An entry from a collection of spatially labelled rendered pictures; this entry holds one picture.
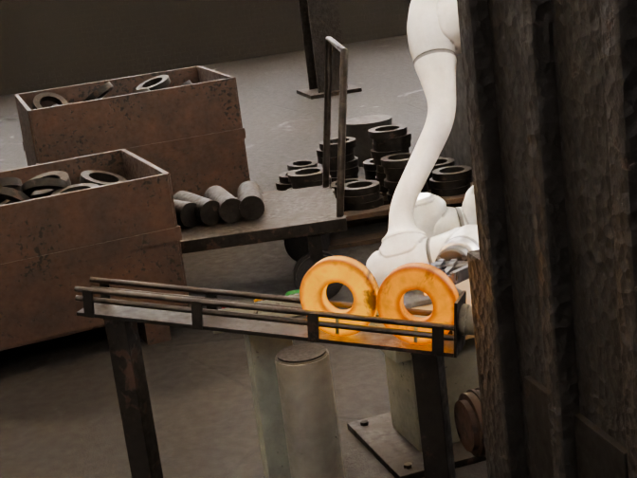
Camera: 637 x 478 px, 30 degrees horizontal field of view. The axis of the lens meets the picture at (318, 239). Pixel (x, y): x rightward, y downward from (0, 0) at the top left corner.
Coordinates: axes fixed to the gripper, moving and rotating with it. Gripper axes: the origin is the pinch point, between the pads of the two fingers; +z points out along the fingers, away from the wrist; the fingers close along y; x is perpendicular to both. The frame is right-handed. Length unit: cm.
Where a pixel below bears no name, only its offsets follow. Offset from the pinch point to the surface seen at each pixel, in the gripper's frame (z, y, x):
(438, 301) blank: 10.7, -4.0, -0.8
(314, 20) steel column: -734, 291, 57
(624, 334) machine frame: 81, -46, 13
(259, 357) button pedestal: -21, 48, -21
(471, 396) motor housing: 10.2, -8.9, -19.4
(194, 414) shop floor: -96, 106, -63
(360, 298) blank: 10.7, 11.2, -0.1
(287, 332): 10.7, 26.9, -6.8
